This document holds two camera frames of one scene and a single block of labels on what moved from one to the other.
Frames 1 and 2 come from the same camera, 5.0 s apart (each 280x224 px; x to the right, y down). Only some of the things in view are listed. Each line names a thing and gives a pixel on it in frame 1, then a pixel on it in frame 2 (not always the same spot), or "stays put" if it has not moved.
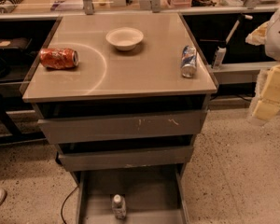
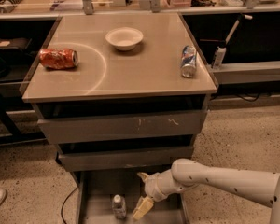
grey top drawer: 73,130 stays put
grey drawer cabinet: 123,97 stays put
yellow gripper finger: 275,93 -> 144,206
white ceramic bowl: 124,38 stays put
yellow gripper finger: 259,35 -> 147,179
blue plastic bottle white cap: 119,206 stays put
